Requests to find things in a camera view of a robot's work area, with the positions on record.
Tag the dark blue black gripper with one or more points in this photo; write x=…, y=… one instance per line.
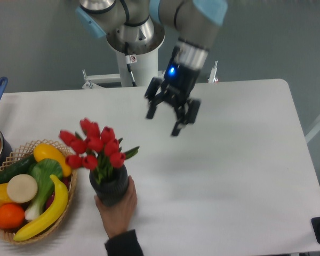
x=174, y=88

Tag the red tulip bouquet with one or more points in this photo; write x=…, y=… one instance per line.
x=100, y=150

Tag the dark grey ribbed vase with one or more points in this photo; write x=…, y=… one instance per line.
x=110, y=193

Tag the dark sleeved forearm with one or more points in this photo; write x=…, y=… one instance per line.
x=124, y=244

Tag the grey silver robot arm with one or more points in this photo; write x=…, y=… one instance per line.
x=134, y=28

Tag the person's hand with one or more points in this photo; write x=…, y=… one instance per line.
x=116, y=218

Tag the red fruit in basket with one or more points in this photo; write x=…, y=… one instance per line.
x=50, y=200

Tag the yellow squash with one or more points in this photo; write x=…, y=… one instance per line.
x=47, y=151

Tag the yellow banana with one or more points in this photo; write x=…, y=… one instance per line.
x=49, y=217

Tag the green bok choy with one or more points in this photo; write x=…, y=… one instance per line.
x=41, y=172

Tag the green cucumber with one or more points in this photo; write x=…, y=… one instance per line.
x=20, y=167

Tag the beige round slice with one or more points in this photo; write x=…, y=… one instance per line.
x=22, y=188

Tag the orange fruit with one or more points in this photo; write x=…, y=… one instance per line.
x=11, y=216

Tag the woven wicker basket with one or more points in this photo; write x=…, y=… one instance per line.
x=22, y=152

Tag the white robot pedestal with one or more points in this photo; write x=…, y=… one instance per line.
x=143, y=67

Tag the white metal bracket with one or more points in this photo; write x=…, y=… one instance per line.
x=100, y=81

